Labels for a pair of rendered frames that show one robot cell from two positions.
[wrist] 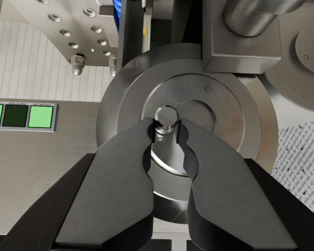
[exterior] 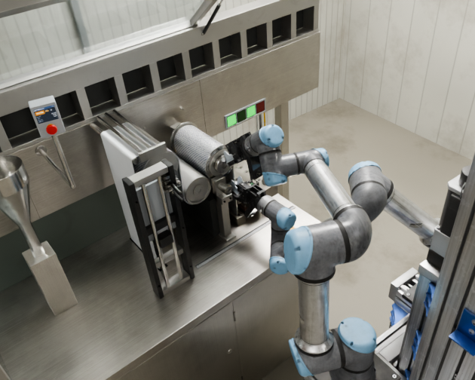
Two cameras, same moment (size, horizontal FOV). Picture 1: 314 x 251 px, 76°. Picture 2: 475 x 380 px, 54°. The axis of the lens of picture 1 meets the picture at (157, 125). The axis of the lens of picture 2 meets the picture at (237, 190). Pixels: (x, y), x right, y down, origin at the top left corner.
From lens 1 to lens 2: 170 cm
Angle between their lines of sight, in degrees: 44
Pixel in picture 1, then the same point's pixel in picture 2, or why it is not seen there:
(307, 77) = (199, 183)
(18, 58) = not seen: hidden behind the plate
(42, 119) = (231, 119)
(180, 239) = (157, 91)
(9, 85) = not seen: hidden behind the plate
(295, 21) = (202, 194)
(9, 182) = (237, 85)
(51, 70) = not seen: hidden behind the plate
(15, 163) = (237, 95)
